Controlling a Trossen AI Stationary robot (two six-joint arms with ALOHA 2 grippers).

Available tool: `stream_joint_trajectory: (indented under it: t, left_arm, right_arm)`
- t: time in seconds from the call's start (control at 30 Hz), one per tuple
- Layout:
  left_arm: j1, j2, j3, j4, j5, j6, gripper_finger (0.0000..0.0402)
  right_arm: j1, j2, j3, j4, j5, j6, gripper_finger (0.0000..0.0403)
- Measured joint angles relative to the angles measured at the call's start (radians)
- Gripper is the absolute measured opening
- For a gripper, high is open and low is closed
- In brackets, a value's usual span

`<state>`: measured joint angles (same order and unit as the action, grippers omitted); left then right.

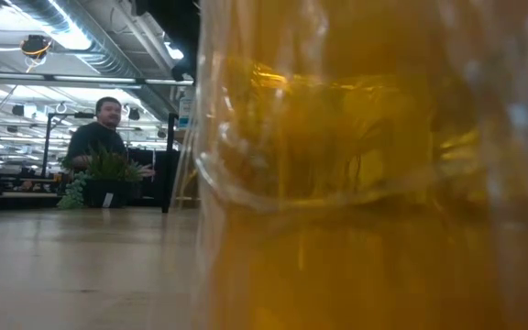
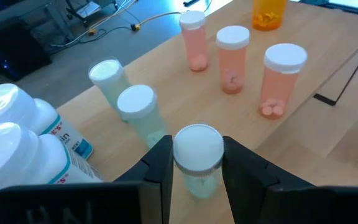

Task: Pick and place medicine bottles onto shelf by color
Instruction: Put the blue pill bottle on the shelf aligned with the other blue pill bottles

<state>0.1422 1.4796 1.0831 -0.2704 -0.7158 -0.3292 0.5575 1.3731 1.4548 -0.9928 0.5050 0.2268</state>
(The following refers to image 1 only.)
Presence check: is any orange pill bottle white cap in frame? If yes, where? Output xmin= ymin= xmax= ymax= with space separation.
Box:
xmin=192 ymin=0 xmax=528 ymax=330

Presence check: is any person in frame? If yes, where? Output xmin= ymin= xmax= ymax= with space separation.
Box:
xmin=63 ymin=95 xmax=156 ymax=181

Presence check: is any black office partition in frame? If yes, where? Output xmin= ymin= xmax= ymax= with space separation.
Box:
xmin=128 ymin=147 xmax=182 ymax=203

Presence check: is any potted succulent plant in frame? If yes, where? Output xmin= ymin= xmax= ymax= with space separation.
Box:
xmin=57 ymin=146 xmax=150 ymax=211

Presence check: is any black ceiling camera yellow cable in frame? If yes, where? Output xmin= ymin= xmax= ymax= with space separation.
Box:
xmin=19 ymin=34 xmax=54 ymax=61

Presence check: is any wooden shelf black frame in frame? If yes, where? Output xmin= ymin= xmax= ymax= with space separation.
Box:
xmin=161 ymin=112 xmax=201 ymax=215

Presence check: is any black metal rig frame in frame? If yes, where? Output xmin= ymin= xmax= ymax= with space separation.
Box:
xmin=42 ymin=112 xmax=118 ymax=178

